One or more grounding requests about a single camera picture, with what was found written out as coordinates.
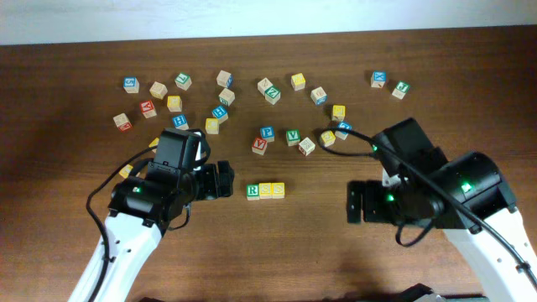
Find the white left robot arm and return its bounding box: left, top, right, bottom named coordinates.
left=70, top=128, right=234, bottom=301

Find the green R block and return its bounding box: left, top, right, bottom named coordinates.
left=246, top=184, right=260, bottom=200

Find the red A block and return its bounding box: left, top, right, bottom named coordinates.
left=252, top=138, right=268, bottom=155

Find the green L block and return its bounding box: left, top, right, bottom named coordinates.
left=175, top=72, right=192, bottom=91

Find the wooden shell block blue side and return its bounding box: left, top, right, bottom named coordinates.
left=310, top=86, right=327, bottom=106

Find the yellow K block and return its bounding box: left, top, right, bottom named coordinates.
left=331, top=105, right=346, bottom=122

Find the yellow G block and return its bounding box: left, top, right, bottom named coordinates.
left=320, top=130, right=336, bottom=148

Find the green J block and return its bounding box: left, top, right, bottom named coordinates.
left=392, top=81, right=410, bottom=100

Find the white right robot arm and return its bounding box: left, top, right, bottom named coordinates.
left=347, top=118, right=536, bottom=301

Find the blue number five block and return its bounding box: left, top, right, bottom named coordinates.
left=123, top=77, right=139, bottom=94

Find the blue P block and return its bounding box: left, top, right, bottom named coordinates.
left=260, top=126, right=275, bottom=143

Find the yellow S block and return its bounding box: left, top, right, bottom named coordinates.
left=271, top=182, right=285, bottom=199
left=258, top=183, right=273, bottom=199

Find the wooden block red side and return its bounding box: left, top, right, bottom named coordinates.
left=113, top=113, right=133, bottom=132

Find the wooden block red trim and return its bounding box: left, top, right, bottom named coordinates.
left=299, top=137, right=315, bottom=156

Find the plain wooden block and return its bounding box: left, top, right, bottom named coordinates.
left=149, top=81, right=168, bottom=100

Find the blue block far right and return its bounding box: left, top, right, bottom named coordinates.
left=371, top=70, right=387, bottom=88

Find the blue T block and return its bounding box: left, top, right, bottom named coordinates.
left=335, top=122, right=352, bottom=140

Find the wooden block green side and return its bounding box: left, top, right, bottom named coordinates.
left=218, top=88, right=235, bottom=107

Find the green Z block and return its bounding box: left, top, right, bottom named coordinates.
left=264, top=86, right=281, bottom=105

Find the blue tilted H block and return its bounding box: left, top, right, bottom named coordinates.
left=211, top=106, right=228, bottom=124

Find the wooden block by Z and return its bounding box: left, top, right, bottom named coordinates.
left=257, top=78, right=273, bottom=96

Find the green V block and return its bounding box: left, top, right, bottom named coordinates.
left=285, top=129, right=300, bottom=147

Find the red Y block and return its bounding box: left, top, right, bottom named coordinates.
left=139, top=101, right=157, bottom=118

